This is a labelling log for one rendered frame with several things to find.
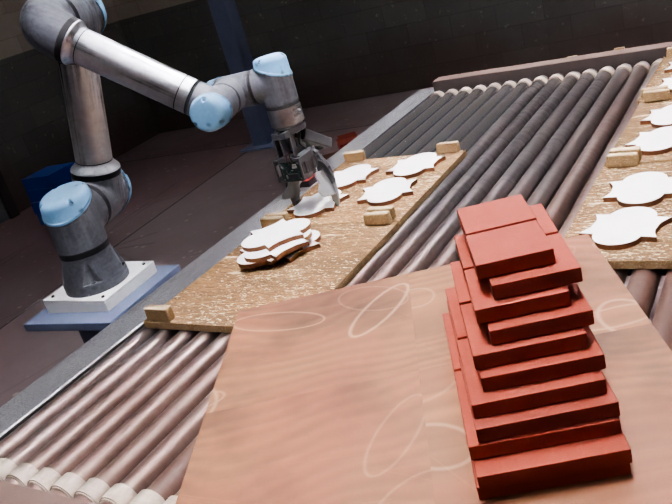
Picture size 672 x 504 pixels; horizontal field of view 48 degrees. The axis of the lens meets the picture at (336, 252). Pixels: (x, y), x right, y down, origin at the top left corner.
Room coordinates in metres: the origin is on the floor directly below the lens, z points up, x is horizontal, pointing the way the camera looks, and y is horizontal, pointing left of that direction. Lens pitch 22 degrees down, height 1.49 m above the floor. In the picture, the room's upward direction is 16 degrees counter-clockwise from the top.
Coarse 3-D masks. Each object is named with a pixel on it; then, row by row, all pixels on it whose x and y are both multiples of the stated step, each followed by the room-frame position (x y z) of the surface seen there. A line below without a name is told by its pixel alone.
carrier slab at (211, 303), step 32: (352, 224) 1.48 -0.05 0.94; (320, 256) 1.35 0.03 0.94; (352, 256) 1.31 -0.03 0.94; (192, 288) 1.38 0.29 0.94; (224, 288) 1.33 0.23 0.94; (256, 288) 1.29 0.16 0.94; (288, 288) 1.25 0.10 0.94; (320, 288) 1.21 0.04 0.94; (192, 320) 1.23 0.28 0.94; (224, 320) 1.19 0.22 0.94
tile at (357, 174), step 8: (352, 168) 1.84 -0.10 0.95; (360, 168) 1.82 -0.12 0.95; (368, 168) 1.80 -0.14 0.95; (376, 168) 1.78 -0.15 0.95; (336, 176) 1.81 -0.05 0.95; (344, 176) 1.79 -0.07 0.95; (352, 176) 1.77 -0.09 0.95; (360, 176) 1.75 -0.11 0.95; (368, 176) 1.76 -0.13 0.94; (344, 184) 1.73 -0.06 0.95; (352, 184) 1.72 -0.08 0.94
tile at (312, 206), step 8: (304, 200) 1.69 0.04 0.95; (312, 200) 1.67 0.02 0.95; (320, 200) 1.66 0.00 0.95; (328, 200) 1.64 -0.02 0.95; (296, 208) 1.65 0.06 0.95; (304, 208) 1.63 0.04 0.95; (312, 208) 1.62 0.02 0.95; (320, 208) 1.60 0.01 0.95; (328, 208) 1.60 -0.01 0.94; (296, 216) 1.61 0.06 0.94; (304, 216) 1.59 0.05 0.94; (312, 216) 1.59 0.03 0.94
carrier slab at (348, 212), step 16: (368, 160) 1.90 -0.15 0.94; (384, 160) 1.86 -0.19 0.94; (448, 160) 1.71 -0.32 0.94; (384, 176) 1.73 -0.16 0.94; (416, 176) 1.66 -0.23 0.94; (432, 176) 1.63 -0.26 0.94; (352, 192) 1.68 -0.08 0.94; (416, 192) 1.56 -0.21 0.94; (288, 208) 1.70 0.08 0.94; (336, 208) 1.60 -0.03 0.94; (352, 208) 1.57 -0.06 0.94; (400, 208) 1.49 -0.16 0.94; (416, 208) 1.50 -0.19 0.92; (320, 224) 1.53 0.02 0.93; (400, 224) 1.43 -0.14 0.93
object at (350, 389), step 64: (576, 256) 0.86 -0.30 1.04; (256, 320) 0.94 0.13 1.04; (320, 320) 0.89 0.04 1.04; (384, 320) 0.84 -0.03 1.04; (640, 320) 0.68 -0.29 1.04; (256, 384) 0.77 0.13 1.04; (320, 384) 0.73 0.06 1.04; (384, 384) 0.70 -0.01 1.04; (448, 384) 0.66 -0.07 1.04; (640, 384) 0.58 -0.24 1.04; (256, 448) 0.65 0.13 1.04; (320, 448) 0.62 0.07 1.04; (384, 448) 0.59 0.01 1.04; (448, 448) 0.56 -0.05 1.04; (640, 448) 0.50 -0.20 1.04
